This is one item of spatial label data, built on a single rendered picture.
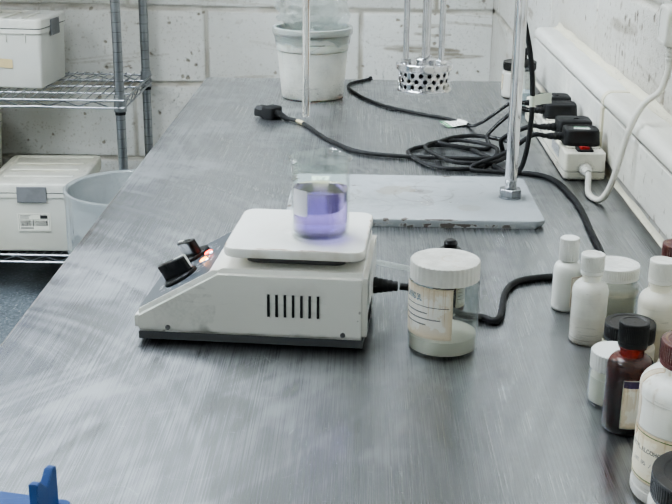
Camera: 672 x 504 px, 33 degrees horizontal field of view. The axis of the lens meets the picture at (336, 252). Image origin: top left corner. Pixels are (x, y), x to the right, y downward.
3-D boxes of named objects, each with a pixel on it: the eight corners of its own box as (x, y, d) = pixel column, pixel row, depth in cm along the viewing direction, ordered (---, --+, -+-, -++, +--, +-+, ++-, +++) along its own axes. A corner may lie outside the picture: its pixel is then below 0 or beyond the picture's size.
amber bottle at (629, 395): (591, 426, 84) (601, 320, 82) (617, 412, 87) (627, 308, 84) (631, 442, 82) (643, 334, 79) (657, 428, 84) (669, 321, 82)
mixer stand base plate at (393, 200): (284, 224, 131) (284, 216, 131) (294, 180, 150) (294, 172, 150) (545, 229, 131) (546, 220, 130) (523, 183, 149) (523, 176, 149)
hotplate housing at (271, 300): (134, 343, 98) (129, 255, 96) (169, 290, 111) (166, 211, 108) (392, 355, 96) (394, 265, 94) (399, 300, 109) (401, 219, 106)
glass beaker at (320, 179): (341, 253, 96) (342, 159, 93) (280, 246, 97) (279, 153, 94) (360, 232, 101) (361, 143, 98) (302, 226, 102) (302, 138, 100)
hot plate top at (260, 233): (221, 257, 96) (221, 247, 95) (246, 216, 107) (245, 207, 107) (364, 263, 95) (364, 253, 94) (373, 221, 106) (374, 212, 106)
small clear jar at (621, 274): (600, 328, 102) (605, 273, 101) (575, 310, 107) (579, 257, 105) (645, 323, 104) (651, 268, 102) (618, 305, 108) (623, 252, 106)
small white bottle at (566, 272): (549, 311, 106) (554, 240, 104) (551, 301, 109) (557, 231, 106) (578, 314, 106) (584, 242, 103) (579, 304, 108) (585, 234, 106)
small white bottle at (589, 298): (608, 347, 98) (616, 259, 96) (572, 347, 98) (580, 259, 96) (599, 333, 101) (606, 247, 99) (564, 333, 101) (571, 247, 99)
